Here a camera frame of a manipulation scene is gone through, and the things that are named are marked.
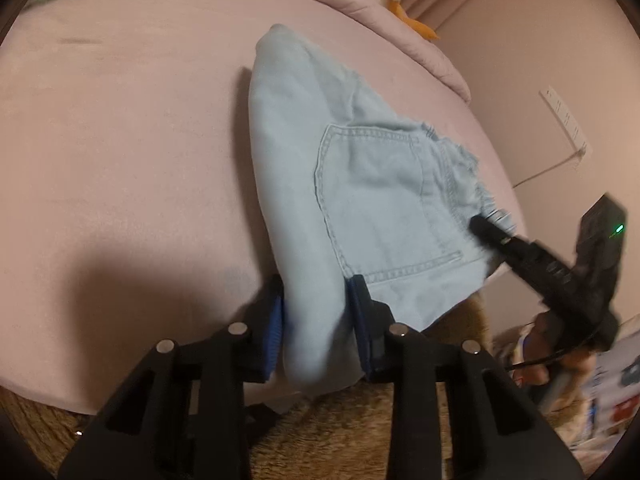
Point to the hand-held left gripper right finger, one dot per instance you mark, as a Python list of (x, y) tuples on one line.
[(357, 310)]

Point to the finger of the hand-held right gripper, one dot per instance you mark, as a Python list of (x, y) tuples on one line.
[(500, 240)]

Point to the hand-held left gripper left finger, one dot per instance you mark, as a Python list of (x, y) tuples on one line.
[(272, 332)]

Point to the light blue denim pants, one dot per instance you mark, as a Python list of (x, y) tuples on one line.
[(360, 185)]

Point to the person's right hand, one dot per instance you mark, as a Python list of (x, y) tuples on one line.
[(545, 340)]

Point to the brown fluffy rug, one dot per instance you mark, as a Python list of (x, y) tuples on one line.
[(325, 435)]

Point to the printed white bag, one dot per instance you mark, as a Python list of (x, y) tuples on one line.
[(610, 395)]

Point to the white power strip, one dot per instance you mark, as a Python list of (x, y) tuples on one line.
[(565, 120)]

